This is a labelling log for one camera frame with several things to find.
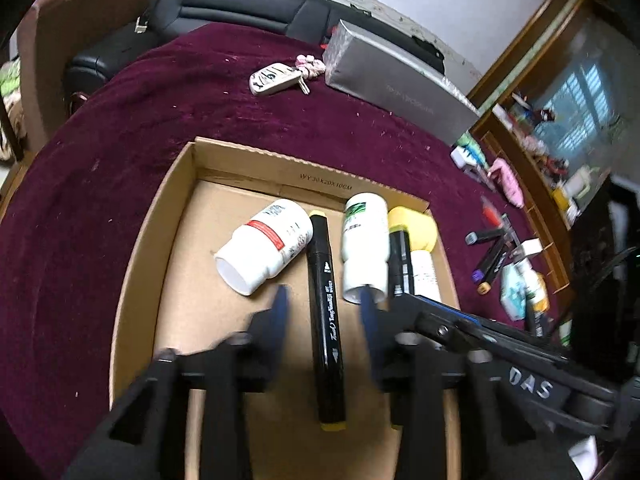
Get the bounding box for yellow sponge block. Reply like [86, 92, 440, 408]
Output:
[387, 206, 438, 252]

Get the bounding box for white patterned key case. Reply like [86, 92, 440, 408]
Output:
[248, 63, 310, 96]

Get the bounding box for white small box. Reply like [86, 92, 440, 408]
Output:
[450, 146, 476, 170]

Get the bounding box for black marker grey cap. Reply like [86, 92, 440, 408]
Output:
[464, 228, 506, 246]

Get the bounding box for black marker yellow caps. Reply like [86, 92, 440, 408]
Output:
[306, 210, 346, 431]

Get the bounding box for maroon bed blanket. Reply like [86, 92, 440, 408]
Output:
[1, 23, 506, 479]

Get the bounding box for black marker in tray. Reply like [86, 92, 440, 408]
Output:
[387, 226, 414, 297]

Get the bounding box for black leather headboard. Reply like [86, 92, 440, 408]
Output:
[63, 0, 445, 102]

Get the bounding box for grey rectangular gift box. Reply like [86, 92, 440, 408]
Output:
[323, 21, 480, 145]

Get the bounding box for pink cloth pouch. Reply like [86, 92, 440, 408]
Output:
[487, 157, 524, 209]

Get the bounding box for teal packet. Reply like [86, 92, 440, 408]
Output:
[500, 259, 539, 321]

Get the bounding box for cardboard tray box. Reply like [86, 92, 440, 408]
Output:
[108, 135, 462, 480]

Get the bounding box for white bottle green label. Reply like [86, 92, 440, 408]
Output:
[341, 193, 390, 304]

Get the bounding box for white bottle red label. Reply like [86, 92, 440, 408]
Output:
[214, 198, 314, 296]

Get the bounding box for orange yellow packet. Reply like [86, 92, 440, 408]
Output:
[532, 272, 549, 313]

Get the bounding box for green cloth item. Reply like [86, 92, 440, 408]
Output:
[457, 132, 488, 169]

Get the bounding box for white tall bottle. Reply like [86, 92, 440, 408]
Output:
[411, 250, 442, 302]

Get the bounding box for clear tube red contents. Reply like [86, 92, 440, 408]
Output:
[480, 196, 513, 240]

